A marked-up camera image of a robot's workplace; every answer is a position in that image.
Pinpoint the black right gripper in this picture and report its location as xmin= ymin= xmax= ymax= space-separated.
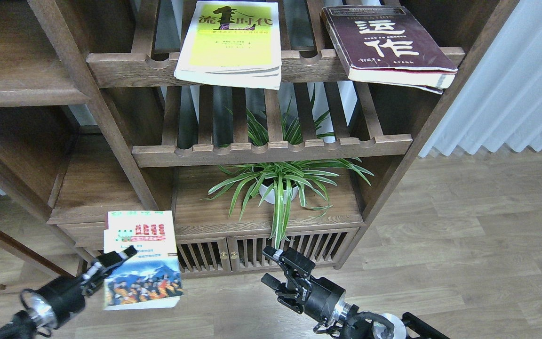
xmin=261 ymin=246 xmax=347 ymax=325

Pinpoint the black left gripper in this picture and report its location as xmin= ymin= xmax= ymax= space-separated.
xmin=30 ymin=246 xmax=138 ymax=330

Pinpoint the white book with colourful picture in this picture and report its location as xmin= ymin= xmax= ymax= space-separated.
xmin=104 ymin=210 xmax=183 ymax=311

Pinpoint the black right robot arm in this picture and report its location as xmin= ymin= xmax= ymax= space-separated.
xmin=262 ymin=245 xmax=446 ymax=339

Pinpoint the wooden drawer with brass knob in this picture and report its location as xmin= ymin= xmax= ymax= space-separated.
xmin=58 ymin=221 xmax=107 ymax=250

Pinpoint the right slatted cabinet door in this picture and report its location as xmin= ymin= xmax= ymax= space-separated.
xmin=227 ymin=228 xmax=358 ymax=272

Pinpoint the white plant pot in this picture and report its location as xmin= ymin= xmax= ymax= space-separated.
xmin=259 ymin=181 xmax=300 ymax=204

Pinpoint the green spider plant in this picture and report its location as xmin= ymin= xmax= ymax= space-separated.
xmin=203 ymin=84 xmax=375 ymax=250

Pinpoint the dark wooden bookshelf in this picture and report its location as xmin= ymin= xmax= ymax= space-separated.
xmin=0 ymin=0 xmax=518 ymax=268

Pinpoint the yellow green cover book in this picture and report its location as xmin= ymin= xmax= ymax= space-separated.
xmin=174 ymin=0 xmax=282 ymax=90

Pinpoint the dark maroon cover book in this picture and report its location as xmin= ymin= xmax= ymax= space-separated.
xmin=320 ymin=6 xmax=458 ymax=94

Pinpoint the white pleated curtain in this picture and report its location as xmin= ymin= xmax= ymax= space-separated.
xmin=419 ymin=0 xmax=542 ymax=157

